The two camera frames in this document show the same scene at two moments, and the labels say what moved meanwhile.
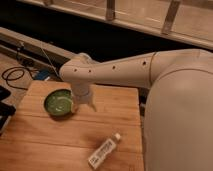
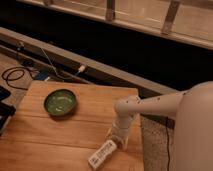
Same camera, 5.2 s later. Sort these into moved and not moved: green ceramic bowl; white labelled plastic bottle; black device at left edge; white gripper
Moved: white gripper
Not moved: black device at left edge; green ceramic bowl; white labelled plastic bottle
